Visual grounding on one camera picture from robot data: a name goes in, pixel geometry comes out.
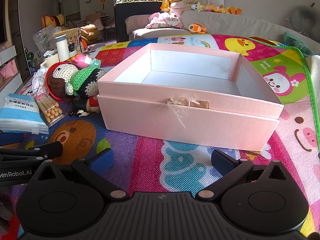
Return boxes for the folded pink blanket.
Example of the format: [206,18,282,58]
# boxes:
[170,0,200,18]

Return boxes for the crochet doll with red hat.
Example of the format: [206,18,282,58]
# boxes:
[46,62,107,103]

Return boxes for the woven basket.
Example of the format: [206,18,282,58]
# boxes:
[54,27,82,53]

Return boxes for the white thermos bottle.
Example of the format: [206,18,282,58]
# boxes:
[55,34,70,63]

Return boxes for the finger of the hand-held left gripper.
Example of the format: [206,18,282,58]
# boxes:
[0,141,63,164]
[0,133,24,146]

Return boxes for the clear plastic bag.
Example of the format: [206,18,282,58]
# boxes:
[32,25,63,54]

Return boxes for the row of yellow plush toys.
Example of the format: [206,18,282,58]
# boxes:
[202,4,242,15]

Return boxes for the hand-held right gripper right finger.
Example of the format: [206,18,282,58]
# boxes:
[196,149,294,202]

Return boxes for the white paper bag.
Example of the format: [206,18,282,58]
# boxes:
[34,51,45,67]

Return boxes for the pink plastic toy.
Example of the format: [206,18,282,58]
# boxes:
[71,53,94,68]

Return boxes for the biscuit stick packet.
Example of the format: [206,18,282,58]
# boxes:
[34,93,67,127]

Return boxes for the pink cardboard box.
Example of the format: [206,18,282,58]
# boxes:
[97,42,284,152]

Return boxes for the small black red figurine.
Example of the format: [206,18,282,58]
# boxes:
[71,95,101,117]

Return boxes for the colourful cartoon play mat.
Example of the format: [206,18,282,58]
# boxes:
[0,34,320,240]

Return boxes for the black fish tank cabinet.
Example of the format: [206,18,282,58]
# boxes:
[114,1,165,43]

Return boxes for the orange fish plush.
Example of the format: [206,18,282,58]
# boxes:
[188,23,207,35]

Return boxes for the beige sofa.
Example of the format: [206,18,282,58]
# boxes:
[124,10,320,63]

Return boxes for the green towel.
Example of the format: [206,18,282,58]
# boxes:
[283,31,314,55]

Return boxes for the grey neck pillow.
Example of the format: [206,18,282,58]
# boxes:
[287,2,320,34]

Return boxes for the black television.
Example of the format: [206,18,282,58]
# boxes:
[0,0,7,44]

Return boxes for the large yellow duck plush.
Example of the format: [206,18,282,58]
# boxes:
[41,14,65,28]

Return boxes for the white mug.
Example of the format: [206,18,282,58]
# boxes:
[40,51,60,68]

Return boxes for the person's left hand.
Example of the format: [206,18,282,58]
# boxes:
[0,192,15,233]

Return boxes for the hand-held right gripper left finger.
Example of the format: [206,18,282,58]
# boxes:
[30,148,129,202]

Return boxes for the white television cabinet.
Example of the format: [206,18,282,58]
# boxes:
[0,46,33,92]

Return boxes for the pink patterned clothes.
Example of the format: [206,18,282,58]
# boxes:
[146,12,183,29]

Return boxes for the beige dining chair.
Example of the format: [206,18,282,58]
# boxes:
[85,14,105,30]

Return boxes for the orange armchair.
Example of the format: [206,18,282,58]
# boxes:
[80,24,99,42]

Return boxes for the pink paper bag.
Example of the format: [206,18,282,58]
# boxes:
[0,59,18,79]

